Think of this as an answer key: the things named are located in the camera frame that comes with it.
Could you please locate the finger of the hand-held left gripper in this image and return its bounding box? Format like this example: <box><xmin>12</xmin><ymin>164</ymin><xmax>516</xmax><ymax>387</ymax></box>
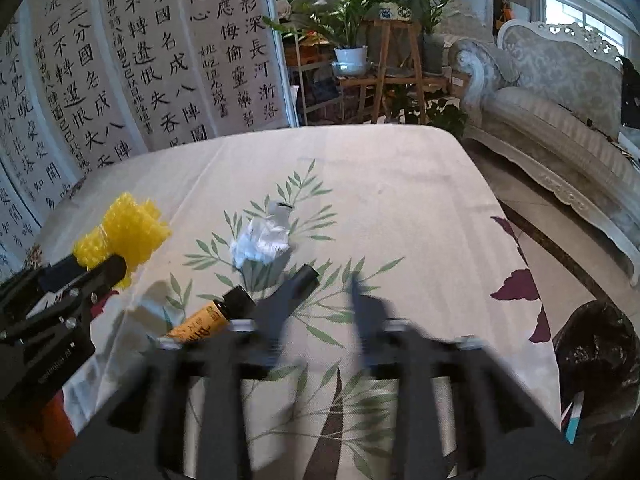
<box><xmin>0</xmin><ymin>257</ymin><xmax>88</xmax><ymax>323</ymax></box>
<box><xmin>0</xmin><ymin>255</ymin><xmax>127</xmax><ymax>343</ymax></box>

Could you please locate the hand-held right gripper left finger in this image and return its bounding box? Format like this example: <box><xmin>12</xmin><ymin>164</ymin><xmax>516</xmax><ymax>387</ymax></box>
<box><xmin>55</xmin><ymin>265</ymin><xmax>321</xmax><ymax>480</ymax></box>

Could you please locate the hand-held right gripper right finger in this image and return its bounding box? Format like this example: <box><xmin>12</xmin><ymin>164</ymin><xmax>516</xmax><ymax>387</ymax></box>
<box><xmin>350</xmin><ymin>272</ymin><xmax>566</xmax><ymax>480</ymax></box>

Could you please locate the yellow foam net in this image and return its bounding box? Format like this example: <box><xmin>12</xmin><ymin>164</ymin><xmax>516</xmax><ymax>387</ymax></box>
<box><xmin>72</xmin><ymin>192</ymin><xmax>172</xmax><ymax>291</ymax></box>

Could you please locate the white paper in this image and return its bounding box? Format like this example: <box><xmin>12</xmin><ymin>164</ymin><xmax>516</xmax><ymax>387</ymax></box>
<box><xmin>229</xmin><ymin>201</ymin><xmax>293</xmax><ymax>268</ymax></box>

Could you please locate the orange bottle with black cap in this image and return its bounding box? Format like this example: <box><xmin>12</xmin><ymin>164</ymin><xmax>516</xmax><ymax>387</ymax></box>
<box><xmin>162</xmin><ymin>285</ymin><xmax>257</xmax><ymax>348</ymax></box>

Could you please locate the bin with black bag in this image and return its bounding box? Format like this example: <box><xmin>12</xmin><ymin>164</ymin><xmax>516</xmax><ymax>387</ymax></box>
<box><xmin>552</xmin><ymin>300</ymin><xmax>640</xmax><ymax>446</ymax></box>

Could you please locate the floral printed tablecloth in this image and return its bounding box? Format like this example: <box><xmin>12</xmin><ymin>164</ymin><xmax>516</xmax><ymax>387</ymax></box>
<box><xmin>30</xmin><ymin>125</ymin><xmax>563</xmax><ymax>480</ymax></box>

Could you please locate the metal shelf rack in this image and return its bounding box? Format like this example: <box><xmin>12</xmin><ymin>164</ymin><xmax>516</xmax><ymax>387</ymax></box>
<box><xmin>287</xmin><ymin>35</ymin><xmax>346</xmax><ymax>126</ymax></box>

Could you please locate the calligraphy folding screen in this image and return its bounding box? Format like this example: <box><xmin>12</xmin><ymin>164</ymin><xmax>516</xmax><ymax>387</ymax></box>
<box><xmin>0</xmin><ymin>0</ymin><xmax>301</xmax><ymax>281</ymax></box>

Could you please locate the small leafy floor plant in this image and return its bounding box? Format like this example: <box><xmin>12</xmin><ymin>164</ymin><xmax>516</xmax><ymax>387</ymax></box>
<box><xmin>390</xmin><ymin>95</ymin><xmax>471</xmax><ymax>141</ymax></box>

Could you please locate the plant in white pot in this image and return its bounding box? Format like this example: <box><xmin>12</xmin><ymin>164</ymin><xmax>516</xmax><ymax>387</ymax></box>
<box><xmin>262</xmin><ymin>0</ymin><xmax>386</xmax><ymax>75</ymax></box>

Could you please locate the wooden plant stand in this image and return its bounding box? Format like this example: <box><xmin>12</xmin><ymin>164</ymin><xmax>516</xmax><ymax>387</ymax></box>
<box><xmin>340</xmin><ymin>19</ymin><xmax>453</xmax><ymax>126</ymax></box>

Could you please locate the ornate white carved sofa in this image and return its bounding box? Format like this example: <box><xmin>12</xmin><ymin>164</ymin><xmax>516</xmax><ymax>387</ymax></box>
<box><xmin>447</xmin><ymin>20</ymin><xmax>640</xmax><ymax>276</ymax></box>

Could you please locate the tall plant in dark pot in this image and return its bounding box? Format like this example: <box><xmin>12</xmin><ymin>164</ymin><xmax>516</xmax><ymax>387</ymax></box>
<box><xmin>400</xmin><ymin>0</ymin><xmax>461</xmax><ymax>76</ymax></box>

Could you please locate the blue and white ceramic pot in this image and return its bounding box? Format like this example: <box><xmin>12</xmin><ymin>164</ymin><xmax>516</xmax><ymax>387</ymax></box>
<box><xmin>377</xmin><ymin>2</ymin><xmax>413</xmax><ymax>22</ymax></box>

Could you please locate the black jacket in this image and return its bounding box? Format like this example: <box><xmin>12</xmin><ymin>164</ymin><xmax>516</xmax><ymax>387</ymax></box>
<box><xmin>620</xmin><ymin>55</ymin><xmax>640</xmax><ymax>128</ymax></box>

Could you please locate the window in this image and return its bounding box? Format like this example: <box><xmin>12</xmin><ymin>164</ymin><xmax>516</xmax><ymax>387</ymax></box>
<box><xmin>542</xmin><ymin>0</ymin><xmax>626</xmax><ymax>51</ymax></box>

